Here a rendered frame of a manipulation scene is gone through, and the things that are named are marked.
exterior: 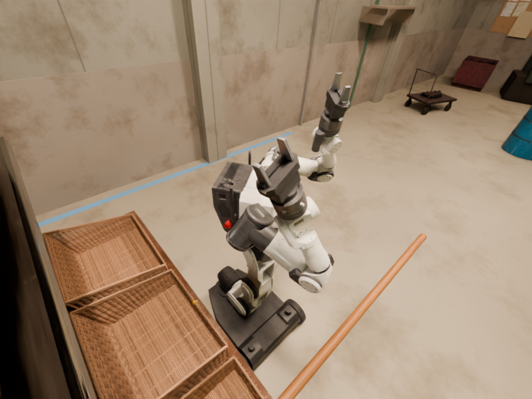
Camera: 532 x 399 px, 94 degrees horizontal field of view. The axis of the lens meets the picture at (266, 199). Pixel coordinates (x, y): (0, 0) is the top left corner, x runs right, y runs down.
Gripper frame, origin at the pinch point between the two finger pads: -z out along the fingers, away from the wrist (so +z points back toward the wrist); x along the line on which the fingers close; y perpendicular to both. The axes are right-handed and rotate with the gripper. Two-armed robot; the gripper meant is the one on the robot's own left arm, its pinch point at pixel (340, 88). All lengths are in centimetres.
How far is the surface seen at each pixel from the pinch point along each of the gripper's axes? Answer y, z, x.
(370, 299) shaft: 0, 42, 61
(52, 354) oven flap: 83, 14, 64
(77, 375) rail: 76, 11, 69
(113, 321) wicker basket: 113, 100, 38
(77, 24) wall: 150, 45, -193
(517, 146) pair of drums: -442, 232, -153
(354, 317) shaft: 8, 40, 66
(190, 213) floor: 91, 195, -86
